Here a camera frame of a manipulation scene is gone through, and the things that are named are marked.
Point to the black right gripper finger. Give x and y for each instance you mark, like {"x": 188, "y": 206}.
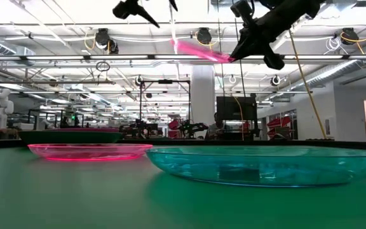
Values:
{"x": 249, "y": 53}
{"x": 248, "y": 39}

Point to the clear pink plastic plate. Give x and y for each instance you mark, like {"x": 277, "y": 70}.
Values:
{"x": 87, "y": 151}
{"x": 199, "y": 51}

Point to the clear blue plastic plate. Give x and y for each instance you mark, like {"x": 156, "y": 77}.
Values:
{"x": 265, "y": 165}

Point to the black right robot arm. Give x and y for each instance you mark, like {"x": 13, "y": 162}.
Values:
{"x": 303, "y": 6}

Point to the black monitor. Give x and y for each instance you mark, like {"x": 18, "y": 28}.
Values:
{"x": 237, "y": 108}

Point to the white building column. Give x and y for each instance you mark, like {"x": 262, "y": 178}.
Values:
{"x": 202, "y": 95}

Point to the person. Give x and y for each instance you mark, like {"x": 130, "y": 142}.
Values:
{"x": 214, "y": 128}

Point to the large green plastic plate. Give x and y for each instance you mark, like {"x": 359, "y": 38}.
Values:
{"x": 70, "y": 137}

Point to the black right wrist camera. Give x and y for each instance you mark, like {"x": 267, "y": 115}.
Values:
{"x": 241, "y": 8}

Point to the black rig frame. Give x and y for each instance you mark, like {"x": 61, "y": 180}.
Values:
{"x": 141, "y": 101}

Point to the black aluminium table frame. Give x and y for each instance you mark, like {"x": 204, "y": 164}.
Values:
{"x": 329, "y": 144}

